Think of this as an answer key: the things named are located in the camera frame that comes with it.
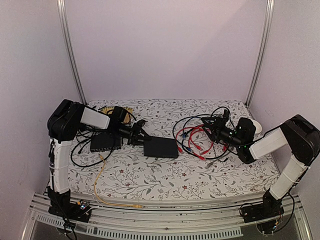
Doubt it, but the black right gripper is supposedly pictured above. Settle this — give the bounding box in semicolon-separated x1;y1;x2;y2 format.
201;116;245;149

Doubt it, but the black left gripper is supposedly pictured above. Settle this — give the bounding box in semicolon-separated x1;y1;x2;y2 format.
112;123;152;146

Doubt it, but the black network switch box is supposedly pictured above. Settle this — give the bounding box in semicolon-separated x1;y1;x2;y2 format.
143;136;179;159

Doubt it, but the black ethernet cable teal boot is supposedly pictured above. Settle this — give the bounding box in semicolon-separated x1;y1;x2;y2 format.
172;114;226;161

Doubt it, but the red ethernet cable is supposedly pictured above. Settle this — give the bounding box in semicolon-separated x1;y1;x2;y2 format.
187;129;213;161
175;126;201;153
187;126;205;151

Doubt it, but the black power cable with plug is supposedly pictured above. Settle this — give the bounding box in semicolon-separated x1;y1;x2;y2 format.
209;139;235;162

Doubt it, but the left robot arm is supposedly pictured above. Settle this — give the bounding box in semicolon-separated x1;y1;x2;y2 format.
47;99;151;197

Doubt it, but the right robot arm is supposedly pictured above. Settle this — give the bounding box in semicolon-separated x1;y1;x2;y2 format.
201;114;320;218

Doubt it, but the floral patterned table cloth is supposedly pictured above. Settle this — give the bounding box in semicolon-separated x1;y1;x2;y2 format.
67;99;279;202

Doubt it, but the yellow woven mat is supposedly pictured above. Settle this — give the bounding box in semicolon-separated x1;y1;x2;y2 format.
99;106;134;124

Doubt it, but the white ceramic bowl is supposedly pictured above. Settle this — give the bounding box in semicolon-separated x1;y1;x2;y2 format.
251;119;263;135

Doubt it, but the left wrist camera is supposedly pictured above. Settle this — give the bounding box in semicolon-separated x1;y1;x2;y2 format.
136;119;147;128

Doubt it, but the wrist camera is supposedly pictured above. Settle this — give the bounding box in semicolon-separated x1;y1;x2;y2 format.
136;119;147;128
235;117;256;147

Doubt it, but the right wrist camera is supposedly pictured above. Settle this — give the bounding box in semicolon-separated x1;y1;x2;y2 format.
235;117;256;147

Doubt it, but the black cable bundle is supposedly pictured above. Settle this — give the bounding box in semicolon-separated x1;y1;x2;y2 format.
69;104;113;168

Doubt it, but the yellow ethernet cable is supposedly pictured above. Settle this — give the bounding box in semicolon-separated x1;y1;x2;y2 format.
92;154;145;210

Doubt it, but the right aluminium frame post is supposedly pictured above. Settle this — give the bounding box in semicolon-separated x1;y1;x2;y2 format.
245;0;275;109

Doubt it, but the aluminium frame post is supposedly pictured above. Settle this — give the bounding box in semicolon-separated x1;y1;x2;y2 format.
245;0;275;109
56;0;87;105

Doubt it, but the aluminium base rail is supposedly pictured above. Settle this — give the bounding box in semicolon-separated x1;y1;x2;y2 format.
21;192;313;240

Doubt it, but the left aluminium frame post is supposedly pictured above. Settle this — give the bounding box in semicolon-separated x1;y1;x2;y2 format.
56;0;87;105

